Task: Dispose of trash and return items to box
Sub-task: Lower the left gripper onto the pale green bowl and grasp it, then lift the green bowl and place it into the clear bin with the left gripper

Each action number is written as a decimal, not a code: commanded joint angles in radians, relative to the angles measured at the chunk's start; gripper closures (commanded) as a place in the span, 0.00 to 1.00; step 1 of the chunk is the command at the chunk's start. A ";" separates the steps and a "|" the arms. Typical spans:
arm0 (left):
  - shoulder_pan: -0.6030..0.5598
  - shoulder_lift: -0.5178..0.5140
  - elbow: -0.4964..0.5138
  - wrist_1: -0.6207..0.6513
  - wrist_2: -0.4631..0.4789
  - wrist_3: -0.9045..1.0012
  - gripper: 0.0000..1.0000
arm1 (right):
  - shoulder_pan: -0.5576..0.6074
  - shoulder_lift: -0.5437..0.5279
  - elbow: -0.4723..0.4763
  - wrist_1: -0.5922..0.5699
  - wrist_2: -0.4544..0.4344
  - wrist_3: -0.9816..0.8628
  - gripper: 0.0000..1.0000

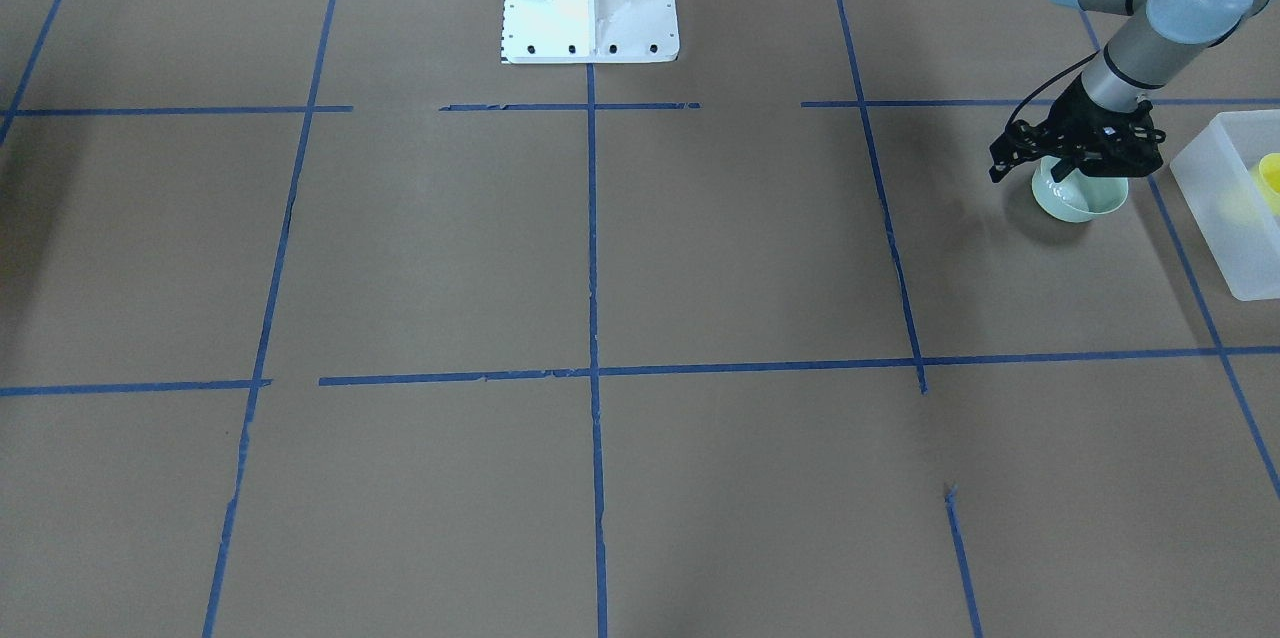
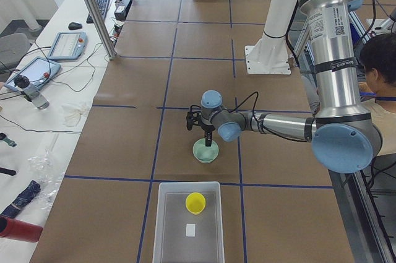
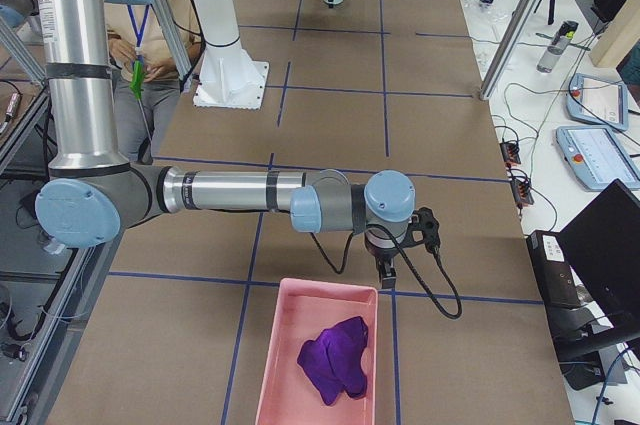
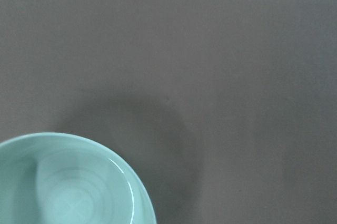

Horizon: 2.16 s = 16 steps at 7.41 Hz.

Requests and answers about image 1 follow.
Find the light green bowl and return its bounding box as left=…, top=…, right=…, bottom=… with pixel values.
left=1030, top=156, right=1130, bottom=224

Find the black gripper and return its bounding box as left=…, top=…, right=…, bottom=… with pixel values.
left=988, top=78, right=1166, bottom=191

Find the clear plastic storage box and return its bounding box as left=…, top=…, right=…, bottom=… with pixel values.
left=1170, top=109, right=1279, bottom=301

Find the yellow plastic cup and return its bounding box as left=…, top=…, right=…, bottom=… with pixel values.
left=1251, top=152, right=1280, bottom=217

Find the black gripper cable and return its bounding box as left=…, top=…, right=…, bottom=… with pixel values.
left=1004, top=47, right=1101, bottom=133

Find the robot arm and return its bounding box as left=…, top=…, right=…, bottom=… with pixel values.
left=989, top=0, right=1275, bottom=183

